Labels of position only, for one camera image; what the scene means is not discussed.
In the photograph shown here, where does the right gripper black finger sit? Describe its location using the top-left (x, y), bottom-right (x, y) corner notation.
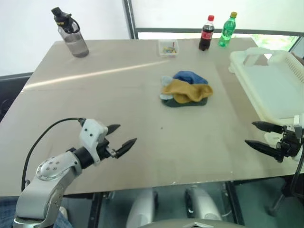
top-left (251, 121), bottom-right (285, 134)
top-left (244, 140), bottom-right (280, 163)

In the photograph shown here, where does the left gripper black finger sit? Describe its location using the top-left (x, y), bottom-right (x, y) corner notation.
top-left (115, 137), bottom-right (138, 159)
top-left (107, 124), bottom-right (121, 136)

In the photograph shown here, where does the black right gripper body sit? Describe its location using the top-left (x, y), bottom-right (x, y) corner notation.
top-left (276, 125), bottom-right (303, 163)

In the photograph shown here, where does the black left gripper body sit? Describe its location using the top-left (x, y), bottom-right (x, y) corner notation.
top-left (96, 136), bottom-right (120, 160)

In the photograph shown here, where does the mustard yellow sock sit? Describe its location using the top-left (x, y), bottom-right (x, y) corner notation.
top-left (161, 78), bottom-right (214, 105)

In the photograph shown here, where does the white plastic basket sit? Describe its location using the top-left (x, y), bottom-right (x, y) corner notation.
top-left (228, 47), bottom-right (304, 143)

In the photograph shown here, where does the small clear plastic box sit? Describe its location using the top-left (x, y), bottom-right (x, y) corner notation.
top-left (158, 39), bottom-right (180, 57)

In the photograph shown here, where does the black stand leg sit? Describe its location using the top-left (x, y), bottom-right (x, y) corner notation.
top-left (268, 166), bottom-right (304, 217)

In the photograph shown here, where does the silver rounded robot leg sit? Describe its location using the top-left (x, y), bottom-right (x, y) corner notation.
top-left (184, 186), bottom-right (223, 222)
top-left (125, 189), bottom-right (159, 228)

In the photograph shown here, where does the dark green sock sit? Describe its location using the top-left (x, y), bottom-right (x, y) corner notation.
top-left (161, 97), bottom-right (209, 108)

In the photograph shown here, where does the white shoe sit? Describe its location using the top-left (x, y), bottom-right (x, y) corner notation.
top-left (58, 206), bottom-right (69, 219)

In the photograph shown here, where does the grey water bottle black cap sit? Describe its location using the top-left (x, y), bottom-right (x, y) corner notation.
top-left (51, 7), bottom-right (90, 58)

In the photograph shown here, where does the green soda bottle yellow cap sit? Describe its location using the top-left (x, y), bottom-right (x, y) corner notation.
top-left (218, 11), bottom-right (238, 48)

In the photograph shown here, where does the black chair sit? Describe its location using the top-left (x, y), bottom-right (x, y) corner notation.
top-left (0, 72), bottom-right (33, 124)

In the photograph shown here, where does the cola bottle red cap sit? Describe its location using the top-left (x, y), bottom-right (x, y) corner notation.
top-left (198, 15), bottom-right (216, 52)

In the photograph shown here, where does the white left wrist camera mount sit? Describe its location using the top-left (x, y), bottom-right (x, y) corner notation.
top-left (78, 119), bottom-right (109, 166)

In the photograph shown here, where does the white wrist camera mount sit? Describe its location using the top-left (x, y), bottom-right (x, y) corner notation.
top-left (291, 114), bottom-right (304, 162)
top-left (78, 119), bottom-right (109, 166)

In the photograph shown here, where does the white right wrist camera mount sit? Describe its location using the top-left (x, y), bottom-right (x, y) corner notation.
top-left (291, 114), bottom-right (304, 162)

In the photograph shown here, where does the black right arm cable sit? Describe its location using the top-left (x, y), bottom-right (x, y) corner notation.
top-left (291, 147), bottom-right (304, 198)

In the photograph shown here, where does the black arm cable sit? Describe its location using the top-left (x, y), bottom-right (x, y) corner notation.
top-left (291, 147), bottom-right (304, 198)
top-left (20, 117), bottom-right (86, 193)

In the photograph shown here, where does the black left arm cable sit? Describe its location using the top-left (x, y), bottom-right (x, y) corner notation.
top-left (20, 117), bottom-right (86, 193)

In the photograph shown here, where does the black table frame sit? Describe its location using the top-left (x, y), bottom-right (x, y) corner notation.
top-left (66, 180), bottom-right (247, 225)

